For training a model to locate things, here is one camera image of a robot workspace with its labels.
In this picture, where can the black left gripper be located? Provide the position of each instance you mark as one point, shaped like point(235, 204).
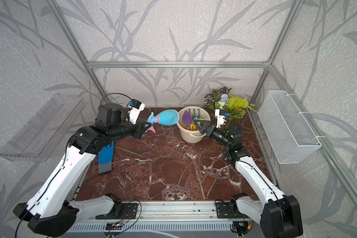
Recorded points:
point(139, 130)

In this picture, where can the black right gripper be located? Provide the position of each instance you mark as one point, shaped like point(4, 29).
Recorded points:
point(206, 129)

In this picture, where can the green rake wooden handle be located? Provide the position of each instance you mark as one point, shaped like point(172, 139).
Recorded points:
point(199, 120)

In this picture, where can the yellow trowel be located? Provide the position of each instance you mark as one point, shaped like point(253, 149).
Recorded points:
point(192, 127)

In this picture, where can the blue rake yellow handle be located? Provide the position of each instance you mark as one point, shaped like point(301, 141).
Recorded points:
point(195, 113)

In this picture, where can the purple trowel pink handle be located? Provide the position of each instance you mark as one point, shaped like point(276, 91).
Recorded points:
point(187, 119)

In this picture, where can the teal white spray bottle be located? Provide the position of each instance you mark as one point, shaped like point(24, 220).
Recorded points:
point(166, 118)

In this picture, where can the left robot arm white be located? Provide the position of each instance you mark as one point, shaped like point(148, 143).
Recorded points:
point(48, 212)

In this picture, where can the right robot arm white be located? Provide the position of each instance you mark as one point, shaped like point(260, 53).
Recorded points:
point(277, 214)

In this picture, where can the blue gardening glove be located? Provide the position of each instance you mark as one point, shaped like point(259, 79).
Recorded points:
point(105, 159)

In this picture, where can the cream plastic bucket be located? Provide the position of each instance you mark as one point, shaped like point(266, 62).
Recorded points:
point(191, 136)

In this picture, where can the potted artificial plant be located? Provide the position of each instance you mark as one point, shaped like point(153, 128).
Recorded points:
point(223, 99)

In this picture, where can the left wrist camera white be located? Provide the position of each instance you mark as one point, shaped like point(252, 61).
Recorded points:
point(135, 107)

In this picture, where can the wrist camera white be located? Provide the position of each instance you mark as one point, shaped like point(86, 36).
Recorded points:
point(135, 107)
point(221, 117)

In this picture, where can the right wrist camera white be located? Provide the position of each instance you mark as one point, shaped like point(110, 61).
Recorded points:
point(221, 117)

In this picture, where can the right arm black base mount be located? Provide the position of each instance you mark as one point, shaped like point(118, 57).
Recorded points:
point(228, 210)

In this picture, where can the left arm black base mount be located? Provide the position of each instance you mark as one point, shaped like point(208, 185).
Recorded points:
point(120, 210)

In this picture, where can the white wire mesh basket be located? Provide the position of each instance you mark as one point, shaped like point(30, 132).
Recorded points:
point(289, 133)

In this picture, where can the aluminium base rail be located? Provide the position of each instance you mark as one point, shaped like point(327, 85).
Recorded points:
point(169, 219)

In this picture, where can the clear plastic wall shelf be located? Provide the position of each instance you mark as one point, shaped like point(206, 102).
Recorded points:
point(36, 141)

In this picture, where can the aluminium cage frame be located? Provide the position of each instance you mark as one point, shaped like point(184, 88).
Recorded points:
point(335, 162)

